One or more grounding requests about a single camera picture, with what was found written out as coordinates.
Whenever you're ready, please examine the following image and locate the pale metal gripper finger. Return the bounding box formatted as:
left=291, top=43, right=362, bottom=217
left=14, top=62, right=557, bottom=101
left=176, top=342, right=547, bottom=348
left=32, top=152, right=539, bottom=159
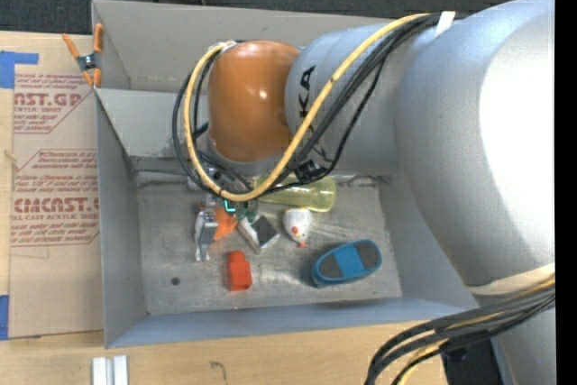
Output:
left=194, top=212, right=206, bottom=262
left=202, top=210, right=219, bottom=262

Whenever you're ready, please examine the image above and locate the white and grey small box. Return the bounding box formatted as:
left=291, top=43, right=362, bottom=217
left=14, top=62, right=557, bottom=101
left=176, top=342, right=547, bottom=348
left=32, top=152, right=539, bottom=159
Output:
left=235, top=214, right=281, bottom=255

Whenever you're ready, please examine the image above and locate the red block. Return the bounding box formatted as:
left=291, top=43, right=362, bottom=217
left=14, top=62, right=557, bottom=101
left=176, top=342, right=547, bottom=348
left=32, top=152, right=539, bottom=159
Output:
left=225, top=250, right=253, bottom=292

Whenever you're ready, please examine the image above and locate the brown cardboard board red print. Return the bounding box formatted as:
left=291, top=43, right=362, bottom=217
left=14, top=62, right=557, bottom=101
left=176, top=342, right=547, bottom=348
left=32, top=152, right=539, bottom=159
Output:
left=0, top=30, right=106, bottom=341

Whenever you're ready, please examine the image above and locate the orange toy piece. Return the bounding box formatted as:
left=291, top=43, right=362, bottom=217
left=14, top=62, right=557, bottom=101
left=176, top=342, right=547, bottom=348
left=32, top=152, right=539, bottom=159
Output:
left=212, top=206, right=239, bottom=242

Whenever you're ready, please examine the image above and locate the grey metal bin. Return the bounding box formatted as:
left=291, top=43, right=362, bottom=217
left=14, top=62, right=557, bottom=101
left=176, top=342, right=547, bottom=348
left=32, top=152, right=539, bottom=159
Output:
left=91, top=0, right=480, bottom=350

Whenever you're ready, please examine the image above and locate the blue and grey oval brush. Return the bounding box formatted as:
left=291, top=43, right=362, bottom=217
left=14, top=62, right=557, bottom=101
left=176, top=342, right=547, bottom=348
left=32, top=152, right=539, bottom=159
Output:
left=310, top=239, right=384, bottom=289

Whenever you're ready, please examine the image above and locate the white toy chicken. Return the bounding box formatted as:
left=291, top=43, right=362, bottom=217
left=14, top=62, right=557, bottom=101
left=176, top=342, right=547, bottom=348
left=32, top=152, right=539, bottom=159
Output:
left=282, top=206, right=314, bottom=249

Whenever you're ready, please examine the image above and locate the yellow clear plastic bottle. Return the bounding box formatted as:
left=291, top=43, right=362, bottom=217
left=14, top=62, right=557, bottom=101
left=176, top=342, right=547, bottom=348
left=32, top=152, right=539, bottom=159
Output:
left=255, top=175, right=337, bottom=214

